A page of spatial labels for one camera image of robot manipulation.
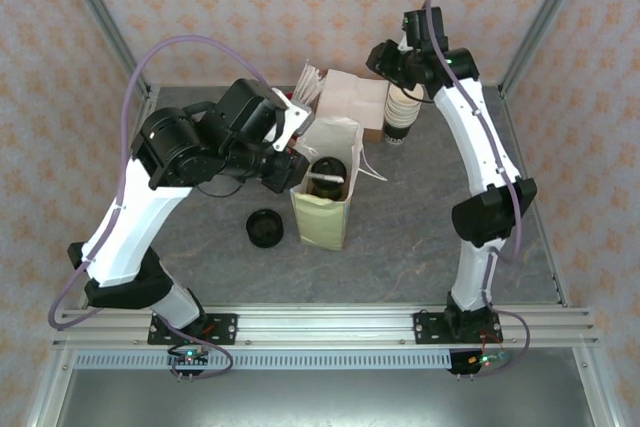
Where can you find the black left mount plate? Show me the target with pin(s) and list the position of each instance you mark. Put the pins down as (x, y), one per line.
(225, 328)

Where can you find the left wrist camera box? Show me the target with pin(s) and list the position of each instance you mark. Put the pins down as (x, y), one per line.
(295, 119)

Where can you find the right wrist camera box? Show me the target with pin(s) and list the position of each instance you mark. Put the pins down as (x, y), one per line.
(403, 45)

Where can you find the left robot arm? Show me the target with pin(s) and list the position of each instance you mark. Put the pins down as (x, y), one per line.
(135, 227)

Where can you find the grey metal panel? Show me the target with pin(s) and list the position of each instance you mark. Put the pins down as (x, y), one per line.
(325, 399)

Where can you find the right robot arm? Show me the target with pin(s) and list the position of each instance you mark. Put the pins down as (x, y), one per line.
(472, 142)

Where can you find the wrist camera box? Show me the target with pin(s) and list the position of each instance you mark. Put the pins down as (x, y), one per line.
(403, 45)
(295, 119)

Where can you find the aluminium frame post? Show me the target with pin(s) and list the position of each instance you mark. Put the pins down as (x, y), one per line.
(107, 22)
(542, 22)

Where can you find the circuit board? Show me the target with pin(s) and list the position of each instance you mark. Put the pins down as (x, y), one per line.
(484, 360)
(189, 358)

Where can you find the cardboard napkin box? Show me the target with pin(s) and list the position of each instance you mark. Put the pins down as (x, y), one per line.
(374, 135)

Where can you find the black right mount plate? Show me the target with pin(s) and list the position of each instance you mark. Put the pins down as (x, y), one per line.
(427, 328)

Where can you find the right circuit board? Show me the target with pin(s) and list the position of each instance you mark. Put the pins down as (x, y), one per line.
(484, 360)

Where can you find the green paper coffee cup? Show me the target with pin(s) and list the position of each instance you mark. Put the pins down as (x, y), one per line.
(327, 192)

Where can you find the left circuit board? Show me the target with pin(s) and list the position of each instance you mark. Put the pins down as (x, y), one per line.
(189, 358)

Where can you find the black cup lid stack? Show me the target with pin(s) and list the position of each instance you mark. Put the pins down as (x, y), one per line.
(265, 228)

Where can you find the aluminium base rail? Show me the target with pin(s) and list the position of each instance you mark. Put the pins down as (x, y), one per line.
(325, 324)

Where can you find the paper takeout bag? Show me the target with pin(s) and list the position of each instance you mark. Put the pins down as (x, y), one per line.
(320, 222)

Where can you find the single paper-wrapped straw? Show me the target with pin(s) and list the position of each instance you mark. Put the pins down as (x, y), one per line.
(327, 178)

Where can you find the black mount plate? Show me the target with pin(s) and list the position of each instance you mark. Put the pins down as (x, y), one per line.
(225, 328)
(427, 328)

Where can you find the black plastic cup lid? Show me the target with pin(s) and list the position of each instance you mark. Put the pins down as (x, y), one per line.
(327, 167)

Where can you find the paper cup stack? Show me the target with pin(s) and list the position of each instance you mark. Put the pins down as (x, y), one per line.
(400, 117)

